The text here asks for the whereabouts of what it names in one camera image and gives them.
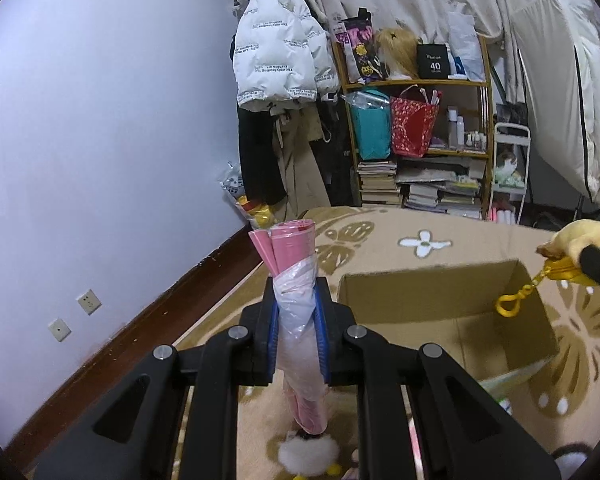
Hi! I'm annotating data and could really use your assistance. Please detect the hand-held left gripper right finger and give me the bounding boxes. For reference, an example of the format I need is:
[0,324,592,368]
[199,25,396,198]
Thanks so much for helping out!
[314,276,563,480]

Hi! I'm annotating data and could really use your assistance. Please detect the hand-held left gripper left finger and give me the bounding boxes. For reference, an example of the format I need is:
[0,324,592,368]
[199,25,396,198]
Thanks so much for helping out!
[32,275,281,480]

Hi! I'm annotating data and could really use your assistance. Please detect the yellow plush keychain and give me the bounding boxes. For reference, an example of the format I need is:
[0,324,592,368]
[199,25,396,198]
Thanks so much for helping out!
[495,220,600,318]

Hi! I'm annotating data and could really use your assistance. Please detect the cardboard box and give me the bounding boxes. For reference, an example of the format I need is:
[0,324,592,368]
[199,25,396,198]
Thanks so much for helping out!
[336,258,561,396]

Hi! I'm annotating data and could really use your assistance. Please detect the row of pink white bottles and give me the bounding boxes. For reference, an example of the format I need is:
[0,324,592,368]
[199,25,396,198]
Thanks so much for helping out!
[487,205,516,226]

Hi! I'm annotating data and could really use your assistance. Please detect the white fluffy plush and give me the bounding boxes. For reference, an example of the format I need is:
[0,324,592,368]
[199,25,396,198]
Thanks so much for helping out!
[277,430,343,478]

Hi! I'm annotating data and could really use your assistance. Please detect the white cart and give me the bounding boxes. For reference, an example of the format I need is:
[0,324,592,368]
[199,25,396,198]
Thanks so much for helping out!
[487,122,531,226]

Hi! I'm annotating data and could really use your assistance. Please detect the tan patterned blanket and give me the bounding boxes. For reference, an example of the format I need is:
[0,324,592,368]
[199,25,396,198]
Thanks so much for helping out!
[25,205,600,480]

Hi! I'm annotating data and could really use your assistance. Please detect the plastic bag of toys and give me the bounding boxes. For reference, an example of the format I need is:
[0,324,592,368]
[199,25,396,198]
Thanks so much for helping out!
[220,162,276,231]

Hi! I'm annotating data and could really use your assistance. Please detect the cat plush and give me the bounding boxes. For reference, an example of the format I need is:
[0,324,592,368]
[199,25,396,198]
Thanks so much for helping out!
[495,152,523,186]

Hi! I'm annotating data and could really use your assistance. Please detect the pale green packet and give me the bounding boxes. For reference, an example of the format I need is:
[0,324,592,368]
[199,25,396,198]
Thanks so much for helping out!
[480,360,546,411]

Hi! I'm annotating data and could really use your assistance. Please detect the pile of books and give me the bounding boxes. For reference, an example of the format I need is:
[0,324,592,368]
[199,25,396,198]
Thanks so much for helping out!
[356,156,487,220]

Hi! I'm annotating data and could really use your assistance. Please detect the beige trousers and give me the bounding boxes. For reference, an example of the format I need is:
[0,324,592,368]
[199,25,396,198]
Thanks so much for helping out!
[272,110,331,218]

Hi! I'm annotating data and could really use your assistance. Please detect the black hanging garment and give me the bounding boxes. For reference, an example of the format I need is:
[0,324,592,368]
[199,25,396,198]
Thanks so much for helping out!
[310,92,356,208]

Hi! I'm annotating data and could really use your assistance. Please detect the black coat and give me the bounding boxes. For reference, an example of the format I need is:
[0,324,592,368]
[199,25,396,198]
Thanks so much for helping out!
[236,95,288,206]

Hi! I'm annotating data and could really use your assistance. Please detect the white quilted garment cover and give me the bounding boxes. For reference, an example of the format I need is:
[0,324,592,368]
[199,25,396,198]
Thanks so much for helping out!
[510,0,600,206]

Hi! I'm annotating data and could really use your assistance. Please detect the wooden shelf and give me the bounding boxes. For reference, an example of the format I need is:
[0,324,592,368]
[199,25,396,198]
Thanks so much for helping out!
[330,35,496,221]

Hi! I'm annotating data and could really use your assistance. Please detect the black white plush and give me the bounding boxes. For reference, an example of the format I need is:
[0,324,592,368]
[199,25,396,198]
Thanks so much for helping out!
[550,442,593,480]

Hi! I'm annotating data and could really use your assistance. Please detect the group of cosmetic bottles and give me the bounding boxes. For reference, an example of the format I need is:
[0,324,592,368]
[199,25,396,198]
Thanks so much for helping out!
[446,106,487,153]

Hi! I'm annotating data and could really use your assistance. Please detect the teal bag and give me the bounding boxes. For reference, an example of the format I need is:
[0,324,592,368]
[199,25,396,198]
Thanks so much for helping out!
[352,89,393,161]

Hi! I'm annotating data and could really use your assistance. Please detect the red gift bag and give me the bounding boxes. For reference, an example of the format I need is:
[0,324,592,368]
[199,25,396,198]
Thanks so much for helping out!
[390,87,443,158]

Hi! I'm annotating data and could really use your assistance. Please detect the clear plastic bag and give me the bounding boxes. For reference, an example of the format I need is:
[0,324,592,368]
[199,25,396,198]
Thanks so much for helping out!
[342,90,391,111]

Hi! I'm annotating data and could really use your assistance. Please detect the white plastic bag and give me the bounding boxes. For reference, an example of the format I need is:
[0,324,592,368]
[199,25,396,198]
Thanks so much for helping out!
[447,5,486,82]

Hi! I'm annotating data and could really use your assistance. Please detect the black box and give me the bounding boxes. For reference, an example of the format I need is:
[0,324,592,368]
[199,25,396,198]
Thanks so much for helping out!
[416,42,451,81]

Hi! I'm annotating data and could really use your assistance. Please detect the white puffer jacket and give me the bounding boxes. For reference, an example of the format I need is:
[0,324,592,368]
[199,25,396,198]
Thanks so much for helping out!
[230,0,338,112]

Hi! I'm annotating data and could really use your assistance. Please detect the printed tote bag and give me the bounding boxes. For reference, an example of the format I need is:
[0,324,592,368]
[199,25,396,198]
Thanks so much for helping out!
[334,8,383,86]

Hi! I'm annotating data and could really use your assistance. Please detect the blond wig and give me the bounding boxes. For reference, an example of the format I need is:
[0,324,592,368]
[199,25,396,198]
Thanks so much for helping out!
[374,27,423,81]

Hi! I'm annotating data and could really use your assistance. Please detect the wall socket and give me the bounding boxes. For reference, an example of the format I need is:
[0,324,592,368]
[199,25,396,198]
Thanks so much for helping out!
[76,288,102,317]
[48,317,72,343]

